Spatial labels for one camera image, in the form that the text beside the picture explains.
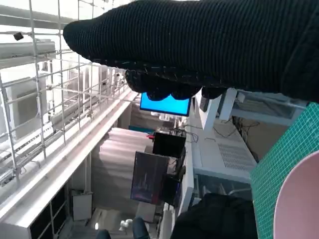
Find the white air conditioner unit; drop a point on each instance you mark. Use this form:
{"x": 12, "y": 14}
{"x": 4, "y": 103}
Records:
{"x": 25, "y": 107}

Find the grey corrugated panel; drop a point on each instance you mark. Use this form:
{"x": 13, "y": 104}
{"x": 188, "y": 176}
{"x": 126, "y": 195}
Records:
{"x": 112, "y": 161}

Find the small red object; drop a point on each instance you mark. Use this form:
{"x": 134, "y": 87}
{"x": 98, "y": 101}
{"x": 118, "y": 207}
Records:
{"x": 150, "y": 136}

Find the black monitor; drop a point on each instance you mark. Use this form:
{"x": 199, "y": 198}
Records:
{"x": 169, "y": 145}

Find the monitor with blue screen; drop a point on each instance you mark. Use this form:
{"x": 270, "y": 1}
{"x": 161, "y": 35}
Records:
{"x": 169, "y": 107}

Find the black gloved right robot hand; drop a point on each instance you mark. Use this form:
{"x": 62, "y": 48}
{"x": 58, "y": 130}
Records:
{"x": 199, "y": 44}

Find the small black box camera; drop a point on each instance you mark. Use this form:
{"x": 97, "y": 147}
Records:
{"x": 18, "y": 36}

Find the black office chair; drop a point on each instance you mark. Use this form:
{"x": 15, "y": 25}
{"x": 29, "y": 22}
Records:
{"x": 214, "y": 219}

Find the white frame cabinet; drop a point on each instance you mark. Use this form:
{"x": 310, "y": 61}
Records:
{"x": 216, "y": 109}

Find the white shelf unit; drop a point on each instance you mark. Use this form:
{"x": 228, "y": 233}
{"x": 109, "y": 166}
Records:
{"x": 25, "y": 221}

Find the white perforated cabinet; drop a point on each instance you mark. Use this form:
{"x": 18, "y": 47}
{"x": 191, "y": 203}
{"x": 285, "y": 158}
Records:
{"x": 224, "y": 154}

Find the small dark monitor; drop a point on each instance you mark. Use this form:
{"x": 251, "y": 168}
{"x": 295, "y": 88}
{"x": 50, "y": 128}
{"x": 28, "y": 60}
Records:
{"x": 170, "y": 190}

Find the green cutting mat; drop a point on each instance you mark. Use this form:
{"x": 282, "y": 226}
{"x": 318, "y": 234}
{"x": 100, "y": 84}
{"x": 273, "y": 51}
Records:
{"x": 281, "y": 154}

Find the dark monitor with graph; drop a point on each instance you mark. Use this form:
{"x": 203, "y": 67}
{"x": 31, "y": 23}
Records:
{"x": 149, "y": 176}

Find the pink bowl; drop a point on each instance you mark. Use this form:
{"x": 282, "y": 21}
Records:
{"x": 299, "y": 199}

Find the person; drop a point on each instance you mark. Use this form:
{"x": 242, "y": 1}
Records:
{"x": 139, "y": 229}

